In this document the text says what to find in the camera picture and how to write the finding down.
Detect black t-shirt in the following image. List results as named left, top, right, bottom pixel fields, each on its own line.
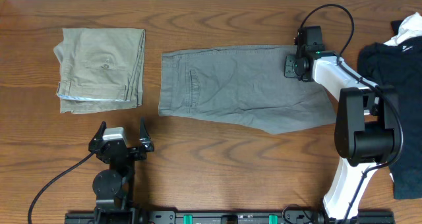
left=357, top=36, right=421, bottom=200

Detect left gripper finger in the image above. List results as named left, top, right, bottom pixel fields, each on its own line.
left=139, top=117, right=151, bottom=146
left=93, top=121, right=107, bottom=142

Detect white garment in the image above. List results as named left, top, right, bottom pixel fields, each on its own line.
left=384, top=13, right=421, bottom=46

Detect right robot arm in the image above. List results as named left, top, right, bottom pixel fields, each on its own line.
left=284, top=26, right=404, bottom=223

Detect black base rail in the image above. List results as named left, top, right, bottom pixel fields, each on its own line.
left=64, top=210, right=395, bottom=224

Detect grey shorts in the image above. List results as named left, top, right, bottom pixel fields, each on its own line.
left=158, top=45, right=336, bottom=134

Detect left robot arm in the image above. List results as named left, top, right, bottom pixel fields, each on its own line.
left=88, top=118, right=154, bottom=224

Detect folded khaki shorts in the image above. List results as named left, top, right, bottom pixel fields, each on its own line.
left=53, top=28, right=146, bottom=114

